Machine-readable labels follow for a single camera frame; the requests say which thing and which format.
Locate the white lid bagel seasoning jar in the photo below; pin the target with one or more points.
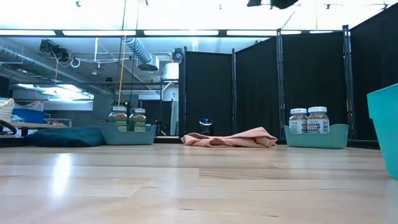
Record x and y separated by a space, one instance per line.
298 121
317 121

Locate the green lid oregano jar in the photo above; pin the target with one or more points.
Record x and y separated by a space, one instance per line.
118 116
137 119

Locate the metal ventilation duct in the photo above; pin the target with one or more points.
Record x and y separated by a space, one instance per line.
31 63

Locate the flexible ribbed duct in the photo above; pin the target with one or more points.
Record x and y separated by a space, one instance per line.
138 49

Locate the wooden desk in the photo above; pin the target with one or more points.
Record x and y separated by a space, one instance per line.
37 125

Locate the large teal plastic bin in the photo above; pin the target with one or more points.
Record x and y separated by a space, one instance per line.
387 130

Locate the black folding partition screen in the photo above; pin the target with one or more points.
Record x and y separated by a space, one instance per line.
314 77

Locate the black overhead crossbar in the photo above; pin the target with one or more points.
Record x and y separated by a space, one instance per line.
140 33

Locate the small teal plastic bin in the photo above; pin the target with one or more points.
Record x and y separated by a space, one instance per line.
314 141
124 138

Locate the dark blue cloth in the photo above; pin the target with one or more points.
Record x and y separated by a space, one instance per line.
62 137

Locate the black pendant lamp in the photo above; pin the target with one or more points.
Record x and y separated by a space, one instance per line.
147 67

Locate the blue box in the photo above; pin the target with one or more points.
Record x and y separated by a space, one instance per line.
29 115

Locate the white yellow bag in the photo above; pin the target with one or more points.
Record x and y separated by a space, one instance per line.
6 110

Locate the black round camera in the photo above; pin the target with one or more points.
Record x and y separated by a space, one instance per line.
178 55

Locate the pink folded cloth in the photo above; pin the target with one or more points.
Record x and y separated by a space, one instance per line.
236 140

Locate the black ceiling-hung device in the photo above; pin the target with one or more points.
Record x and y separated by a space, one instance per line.
54 49

